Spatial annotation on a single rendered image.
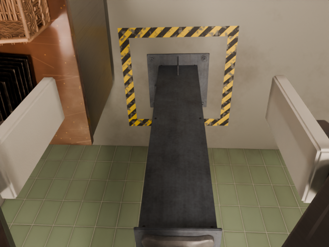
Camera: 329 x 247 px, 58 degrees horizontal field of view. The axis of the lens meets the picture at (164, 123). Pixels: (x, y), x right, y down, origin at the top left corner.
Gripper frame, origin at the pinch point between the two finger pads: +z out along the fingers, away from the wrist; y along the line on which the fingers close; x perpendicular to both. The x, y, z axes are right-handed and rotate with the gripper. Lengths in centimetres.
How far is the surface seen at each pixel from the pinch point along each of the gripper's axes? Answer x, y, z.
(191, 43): -41, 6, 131
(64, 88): -36, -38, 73
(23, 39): -14, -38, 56
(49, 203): -107, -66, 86
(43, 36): -18, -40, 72
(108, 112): -81, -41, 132
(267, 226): -111, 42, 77
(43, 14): -11, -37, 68
